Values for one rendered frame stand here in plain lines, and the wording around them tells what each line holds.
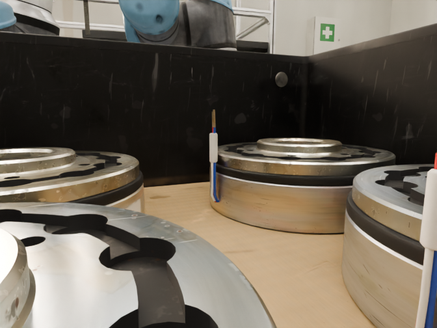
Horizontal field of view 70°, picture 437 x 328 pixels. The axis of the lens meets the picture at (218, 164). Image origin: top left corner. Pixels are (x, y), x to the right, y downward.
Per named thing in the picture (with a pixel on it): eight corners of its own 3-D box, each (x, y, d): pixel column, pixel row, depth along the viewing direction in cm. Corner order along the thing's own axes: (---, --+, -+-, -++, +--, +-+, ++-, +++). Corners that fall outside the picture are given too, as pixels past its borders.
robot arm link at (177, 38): (114, -7, 48) (185, -14, 48) (127, 13, 58) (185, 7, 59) (123, 47, 49) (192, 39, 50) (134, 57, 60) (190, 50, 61)
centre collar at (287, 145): (240, 149, 19) (240, 138, 19) (302, 145, 22) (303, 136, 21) (290, 159, 15) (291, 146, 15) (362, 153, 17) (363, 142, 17)
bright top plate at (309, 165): (188, 153, 21) (188, 144, 21) (306, 146, 25) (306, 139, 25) (278, 185, 12) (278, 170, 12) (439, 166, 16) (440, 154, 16)
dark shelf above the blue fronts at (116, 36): (90, 53, 218) (90, 45, 217) (248, 61, 253) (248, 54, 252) (82, 39, 176) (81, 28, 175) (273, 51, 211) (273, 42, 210)
